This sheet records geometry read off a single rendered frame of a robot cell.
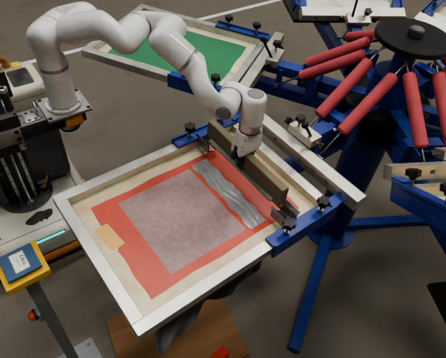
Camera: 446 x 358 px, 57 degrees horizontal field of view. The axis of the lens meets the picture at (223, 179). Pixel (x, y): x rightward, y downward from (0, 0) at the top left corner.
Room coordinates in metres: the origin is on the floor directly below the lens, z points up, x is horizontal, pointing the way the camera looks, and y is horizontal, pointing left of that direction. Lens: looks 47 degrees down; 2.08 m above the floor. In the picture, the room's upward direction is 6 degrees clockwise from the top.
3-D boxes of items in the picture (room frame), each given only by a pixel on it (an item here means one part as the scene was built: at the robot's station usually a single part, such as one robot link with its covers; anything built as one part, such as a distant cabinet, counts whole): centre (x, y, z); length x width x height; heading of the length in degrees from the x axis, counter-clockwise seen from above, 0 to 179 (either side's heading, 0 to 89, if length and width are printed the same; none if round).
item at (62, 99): (1.17, 0.61, 1.21); 0.16 x 0.13 x 0.15; 39
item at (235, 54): (1.88, 0.15, 1.05); 1.08 x 0.61 x 0.23; 72
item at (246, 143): (1.03, -0.07, 1.18); 0.10 x 0.08 x 0.11; 132
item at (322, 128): (1.27, -0.34, 1.02); 0.17 x 0.06 x 0.05; 132
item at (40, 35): (1.17, 0.60, 1.37); 0.13 x 0.10 x 0.16; 169
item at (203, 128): (1.26, 0.09, 0.98); 0.30 x 0.05 x 0.07; 132
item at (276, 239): (0.85, -0.28, 0.98); 0.30 x 0.05 x 0.07; 132
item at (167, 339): (0.70, -0.01, 0.74); 0.46 x 0.04 x 0.42; 132
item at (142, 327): (0.89, 0.08, 0.97); 0.79 x 0.58 x 0.04; 132
